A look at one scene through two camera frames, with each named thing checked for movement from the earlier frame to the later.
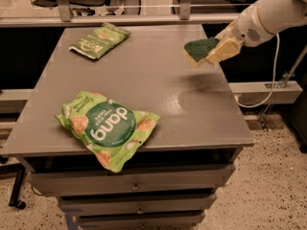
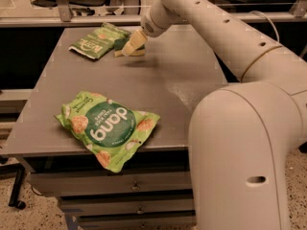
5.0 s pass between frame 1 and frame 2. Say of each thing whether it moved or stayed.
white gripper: moved
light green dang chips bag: stayed
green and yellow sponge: moved
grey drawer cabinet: stayed
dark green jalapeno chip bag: stayed
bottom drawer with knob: stayed
